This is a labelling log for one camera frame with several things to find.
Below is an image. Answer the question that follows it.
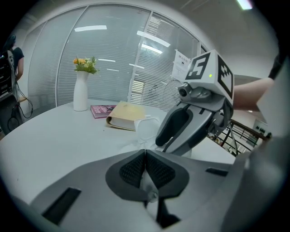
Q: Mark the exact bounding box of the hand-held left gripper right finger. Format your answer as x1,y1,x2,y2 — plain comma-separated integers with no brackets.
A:
146,149,236,232

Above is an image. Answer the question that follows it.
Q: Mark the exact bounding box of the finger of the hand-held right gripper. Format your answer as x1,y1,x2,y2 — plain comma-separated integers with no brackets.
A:
155,102,190,147
162,106,215,157

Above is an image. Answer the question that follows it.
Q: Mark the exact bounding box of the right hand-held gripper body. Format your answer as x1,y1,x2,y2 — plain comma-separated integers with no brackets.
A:
178,49,234,135

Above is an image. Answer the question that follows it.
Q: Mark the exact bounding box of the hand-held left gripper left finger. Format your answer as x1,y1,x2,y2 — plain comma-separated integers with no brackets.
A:
30,149,157,232

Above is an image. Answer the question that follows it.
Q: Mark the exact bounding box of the white wet wipe pack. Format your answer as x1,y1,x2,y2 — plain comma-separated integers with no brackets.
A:
120,115,193,158

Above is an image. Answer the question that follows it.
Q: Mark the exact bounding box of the person's right forearm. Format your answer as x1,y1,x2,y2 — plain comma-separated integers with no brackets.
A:
232,77,275,112

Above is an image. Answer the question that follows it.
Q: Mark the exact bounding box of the white paper sign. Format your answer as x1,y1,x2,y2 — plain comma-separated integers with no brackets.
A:
170,49,192,80

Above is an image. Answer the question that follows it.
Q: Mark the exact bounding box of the tan hardcover book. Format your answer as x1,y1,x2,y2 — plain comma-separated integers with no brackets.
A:
106,101,146,132

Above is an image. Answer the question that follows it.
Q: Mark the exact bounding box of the grey table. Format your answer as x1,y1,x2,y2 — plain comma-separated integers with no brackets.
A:
0,98,237,204

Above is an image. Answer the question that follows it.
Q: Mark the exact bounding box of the pink book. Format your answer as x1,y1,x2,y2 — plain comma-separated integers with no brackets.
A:
90,104,117,120

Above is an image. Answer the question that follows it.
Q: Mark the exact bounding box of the ceiling light panel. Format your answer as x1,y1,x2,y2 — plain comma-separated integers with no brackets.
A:
236,0,253,11

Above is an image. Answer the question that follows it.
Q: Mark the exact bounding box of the white vase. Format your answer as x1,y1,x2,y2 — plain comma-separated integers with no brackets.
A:
72,70,90,112

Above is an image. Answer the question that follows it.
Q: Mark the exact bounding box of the yellow orange flower bouquet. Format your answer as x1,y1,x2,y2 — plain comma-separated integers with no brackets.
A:
72,56,100,76

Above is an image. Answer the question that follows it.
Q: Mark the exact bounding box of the black cable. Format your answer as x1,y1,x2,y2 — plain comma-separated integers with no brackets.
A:
7,81,34,132

